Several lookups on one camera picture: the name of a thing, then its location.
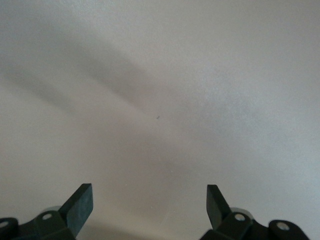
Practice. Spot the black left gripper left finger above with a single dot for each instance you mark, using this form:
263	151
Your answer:
80	207

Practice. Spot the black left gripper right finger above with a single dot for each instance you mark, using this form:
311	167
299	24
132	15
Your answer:
216	207

